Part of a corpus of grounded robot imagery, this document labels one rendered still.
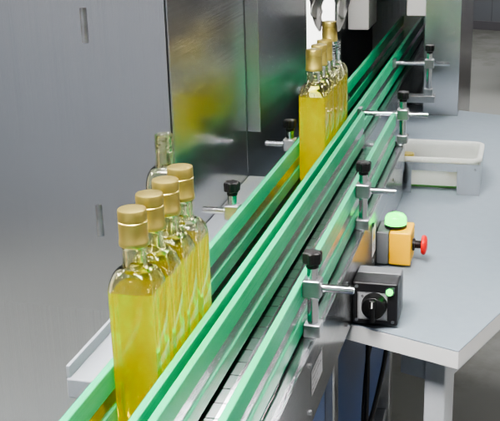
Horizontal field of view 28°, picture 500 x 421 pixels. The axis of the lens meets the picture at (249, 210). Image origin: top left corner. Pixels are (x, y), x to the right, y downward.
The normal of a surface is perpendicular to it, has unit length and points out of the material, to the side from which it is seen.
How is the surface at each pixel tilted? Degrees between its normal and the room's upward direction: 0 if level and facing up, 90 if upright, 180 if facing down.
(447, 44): 90
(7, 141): 90
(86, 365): 0
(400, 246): 90
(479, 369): 0
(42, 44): 90
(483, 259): 0
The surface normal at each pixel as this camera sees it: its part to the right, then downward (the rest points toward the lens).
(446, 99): -0.26, 0.32
